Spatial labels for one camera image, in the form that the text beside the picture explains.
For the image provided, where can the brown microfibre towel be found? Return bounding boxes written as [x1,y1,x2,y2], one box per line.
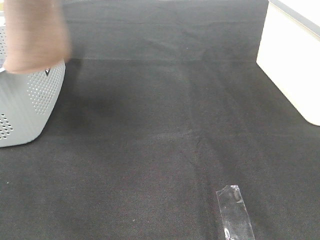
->
[3,0,71,74]

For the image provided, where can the black table cloth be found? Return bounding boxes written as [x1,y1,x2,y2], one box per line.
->
[0,0,320,240]

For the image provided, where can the clear adhesive tape strip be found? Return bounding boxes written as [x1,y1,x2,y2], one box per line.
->
[216,185,255,240]

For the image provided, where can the grey perforated laundry basket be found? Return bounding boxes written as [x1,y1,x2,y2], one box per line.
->
[0,9,66,148]

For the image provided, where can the white plastic storage box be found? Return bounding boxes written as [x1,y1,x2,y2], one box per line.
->
[256,0,320,126]

